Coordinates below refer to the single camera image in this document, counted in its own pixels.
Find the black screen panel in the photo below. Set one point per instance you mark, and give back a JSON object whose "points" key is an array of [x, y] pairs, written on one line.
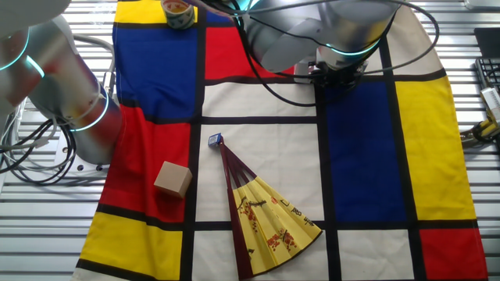
{"points": [[488, 41]]}

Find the black keyboard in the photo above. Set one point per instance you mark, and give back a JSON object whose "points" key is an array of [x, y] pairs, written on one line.
{"points": [[488, 74]]}

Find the clear tape roll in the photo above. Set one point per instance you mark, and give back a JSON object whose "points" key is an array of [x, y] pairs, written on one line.
{"points": [[177, 15]]}

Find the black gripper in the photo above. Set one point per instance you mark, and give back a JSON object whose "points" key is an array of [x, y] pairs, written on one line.
{"points": [[336, 78]]}

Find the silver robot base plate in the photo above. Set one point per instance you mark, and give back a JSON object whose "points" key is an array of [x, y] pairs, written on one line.
{"points": [[64, 150]]}

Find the yellow folding paper fan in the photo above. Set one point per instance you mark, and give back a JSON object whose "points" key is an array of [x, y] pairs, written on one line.
{"points": [[269, 222]]}

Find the colour block tablecloth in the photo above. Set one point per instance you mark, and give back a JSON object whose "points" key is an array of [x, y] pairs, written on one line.
{"points": [[273, 164]]}

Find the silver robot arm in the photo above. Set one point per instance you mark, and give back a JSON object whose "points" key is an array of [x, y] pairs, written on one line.
{"points": [[336, 27]]}

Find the wooden cube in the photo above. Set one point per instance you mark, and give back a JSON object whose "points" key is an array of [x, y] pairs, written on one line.
{"points": [[172, 179]]}

